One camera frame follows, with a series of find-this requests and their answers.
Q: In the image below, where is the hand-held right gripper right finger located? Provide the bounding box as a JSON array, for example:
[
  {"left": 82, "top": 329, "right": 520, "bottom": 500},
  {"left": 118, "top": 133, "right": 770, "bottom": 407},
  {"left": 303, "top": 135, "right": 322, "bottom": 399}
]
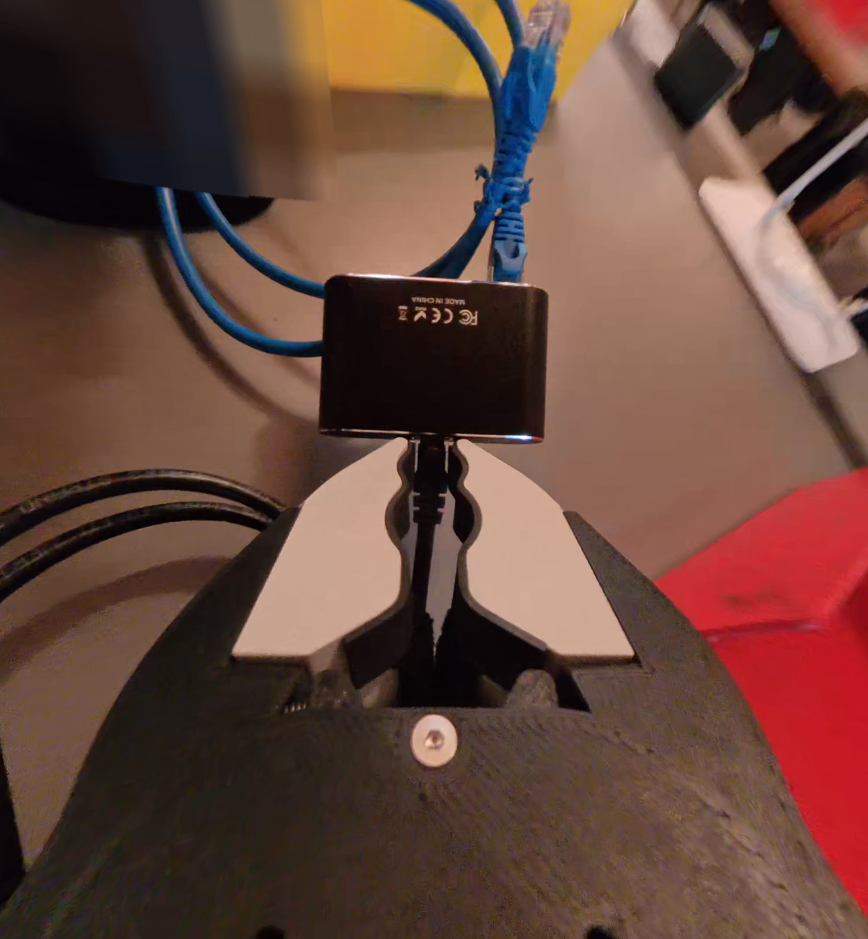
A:
[{"left": 452, "top": 440, "right": 637, "bottom": 659}]

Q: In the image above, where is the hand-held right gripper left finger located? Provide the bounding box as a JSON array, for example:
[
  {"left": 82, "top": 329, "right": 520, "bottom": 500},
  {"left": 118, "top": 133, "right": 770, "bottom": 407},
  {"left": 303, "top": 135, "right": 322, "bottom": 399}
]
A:
[{"left": 232, "top": 439, "right": 414, "bottom": 659}]

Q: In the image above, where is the black ethernet cable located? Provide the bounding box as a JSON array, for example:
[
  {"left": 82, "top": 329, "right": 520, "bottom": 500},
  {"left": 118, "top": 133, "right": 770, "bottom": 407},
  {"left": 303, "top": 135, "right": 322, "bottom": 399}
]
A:
[{"left": 0, "top": 436, "right": 453, "bottom": 661}]

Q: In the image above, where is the black ethernet switch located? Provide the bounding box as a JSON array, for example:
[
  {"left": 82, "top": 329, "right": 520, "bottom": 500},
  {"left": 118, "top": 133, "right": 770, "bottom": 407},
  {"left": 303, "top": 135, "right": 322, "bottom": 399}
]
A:
[{"left": 319, "top": 273, "right": 550, "bottom": 445}]

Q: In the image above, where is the red plastic bin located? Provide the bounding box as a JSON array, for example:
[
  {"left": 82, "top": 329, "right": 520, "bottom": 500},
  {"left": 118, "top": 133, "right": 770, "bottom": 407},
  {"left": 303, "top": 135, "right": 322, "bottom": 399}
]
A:
[{"left": 654, "top": 455, "right": 868, "bottom": 939}]

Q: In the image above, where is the blue ethernet cable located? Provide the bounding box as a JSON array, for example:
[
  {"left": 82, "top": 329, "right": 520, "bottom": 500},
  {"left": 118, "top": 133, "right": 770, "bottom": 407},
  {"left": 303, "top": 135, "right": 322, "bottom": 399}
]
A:
[{"left": 157, "top": 0, "right": 574, "bottom": 359}]

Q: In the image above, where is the yellow plastic bin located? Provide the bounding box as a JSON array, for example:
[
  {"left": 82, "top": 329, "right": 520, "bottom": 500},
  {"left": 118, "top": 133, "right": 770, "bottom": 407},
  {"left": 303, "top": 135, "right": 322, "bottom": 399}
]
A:
[{"left": 320, "top": 0, "right": 637, "bottom": 100}]

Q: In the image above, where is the white power strip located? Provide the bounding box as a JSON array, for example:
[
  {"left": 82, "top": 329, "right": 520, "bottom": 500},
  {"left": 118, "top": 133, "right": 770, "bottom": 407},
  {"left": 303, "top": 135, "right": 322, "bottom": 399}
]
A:
[{"left": 698, "top": 176, "right": 862, "bottom": 375}]

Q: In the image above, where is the black power adapter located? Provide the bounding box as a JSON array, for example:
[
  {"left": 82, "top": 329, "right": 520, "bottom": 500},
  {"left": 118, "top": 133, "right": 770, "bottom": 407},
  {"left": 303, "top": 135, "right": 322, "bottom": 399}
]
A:
[{"left": 654, "top": 15, "right": 745, "bottom": 131}]

